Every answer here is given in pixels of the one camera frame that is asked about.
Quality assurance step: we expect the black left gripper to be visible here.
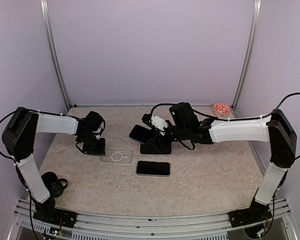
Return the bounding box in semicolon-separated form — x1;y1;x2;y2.
78;131;106;155

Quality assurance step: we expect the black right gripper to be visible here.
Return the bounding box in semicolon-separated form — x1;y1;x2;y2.
145;119;190;152

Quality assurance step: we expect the black phone with purple edge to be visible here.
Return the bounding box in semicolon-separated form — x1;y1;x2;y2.
129;124;156;144

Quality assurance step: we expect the black smartphone with teal edge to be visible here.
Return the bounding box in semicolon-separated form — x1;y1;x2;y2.
139;142;172;155

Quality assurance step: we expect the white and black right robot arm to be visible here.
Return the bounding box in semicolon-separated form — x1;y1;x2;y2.
140;102;297;222

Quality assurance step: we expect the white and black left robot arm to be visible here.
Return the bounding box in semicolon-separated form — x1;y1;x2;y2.
1;106;106;223

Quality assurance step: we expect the black mug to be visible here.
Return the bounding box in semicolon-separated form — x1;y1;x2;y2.
41;171;68;198

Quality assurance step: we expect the red patterned small bowl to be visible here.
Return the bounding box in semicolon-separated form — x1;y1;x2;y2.
213;102;231;117

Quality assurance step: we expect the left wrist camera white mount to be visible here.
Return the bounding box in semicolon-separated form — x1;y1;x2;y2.
93;126;104;140

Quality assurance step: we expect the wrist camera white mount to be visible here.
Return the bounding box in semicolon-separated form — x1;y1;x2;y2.
93;126;104;140
141;113;169;136

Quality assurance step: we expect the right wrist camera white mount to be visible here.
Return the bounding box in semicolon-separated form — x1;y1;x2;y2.
141;113;169;136

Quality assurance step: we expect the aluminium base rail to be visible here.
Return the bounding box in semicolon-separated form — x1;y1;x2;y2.
7;198;300;240

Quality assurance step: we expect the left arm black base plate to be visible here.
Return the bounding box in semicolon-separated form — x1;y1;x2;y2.
33;208;78;229

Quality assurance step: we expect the left aluminium frame post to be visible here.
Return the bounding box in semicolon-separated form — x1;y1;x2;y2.
39;0;72;111

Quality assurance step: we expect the aluminium frame post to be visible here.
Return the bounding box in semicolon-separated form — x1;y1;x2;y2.
39;0;72;111
231;0;262;111

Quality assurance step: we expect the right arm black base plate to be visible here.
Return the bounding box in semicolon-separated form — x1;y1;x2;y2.
228;207;272;228

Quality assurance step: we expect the right aluminium frame post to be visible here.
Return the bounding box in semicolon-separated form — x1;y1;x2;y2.
231;0;262;111

